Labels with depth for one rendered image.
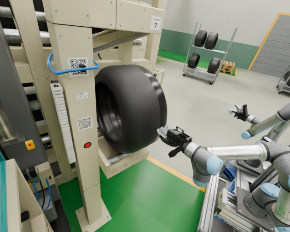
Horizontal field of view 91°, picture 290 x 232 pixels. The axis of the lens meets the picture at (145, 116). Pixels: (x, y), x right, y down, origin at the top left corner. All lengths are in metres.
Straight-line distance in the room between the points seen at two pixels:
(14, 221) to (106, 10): 0.93
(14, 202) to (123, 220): 1.38
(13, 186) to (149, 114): 0.56
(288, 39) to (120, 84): 11.51
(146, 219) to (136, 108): 1.36
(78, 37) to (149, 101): 0.41
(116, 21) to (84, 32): 0.38
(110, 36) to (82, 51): 0.51
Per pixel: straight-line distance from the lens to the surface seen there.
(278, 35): 11.85
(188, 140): 0.69
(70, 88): 0.70
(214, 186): 2.03
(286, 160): 0.90
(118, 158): 1.02
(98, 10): 0.96
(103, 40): 1.13
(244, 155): 0.89
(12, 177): 0.60
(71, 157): 0.96
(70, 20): 0.65
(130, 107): 0.71
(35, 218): 0.93
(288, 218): 1.18
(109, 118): 1.24
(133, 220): 1.82
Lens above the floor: 1.70
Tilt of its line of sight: 33 degrees down
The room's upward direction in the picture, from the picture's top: 10 degrees clockwise
